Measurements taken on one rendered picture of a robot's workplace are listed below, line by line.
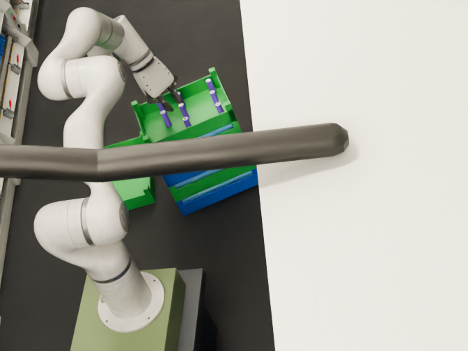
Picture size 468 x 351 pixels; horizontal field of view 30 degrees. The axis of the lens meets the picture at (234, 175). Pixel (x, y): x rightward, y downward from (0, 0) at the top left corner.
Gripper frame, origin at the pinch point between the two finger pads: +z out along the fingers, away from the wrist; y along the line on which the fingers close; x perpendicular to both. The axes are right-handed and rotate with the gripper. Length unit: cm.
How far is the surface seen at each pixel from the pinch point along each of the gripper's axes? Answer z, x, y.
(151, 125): 6.0, -15.5, 4.8
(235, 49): 22, -59, -59
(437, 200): -51, 205, 69
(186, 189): 30.1, -12.2, 9.9
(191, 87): 4.5, -10.6, -13.0
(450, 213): -51, 206, 69
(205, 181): 31.6, -9.2, 4.2
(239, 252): 52, 6, 15
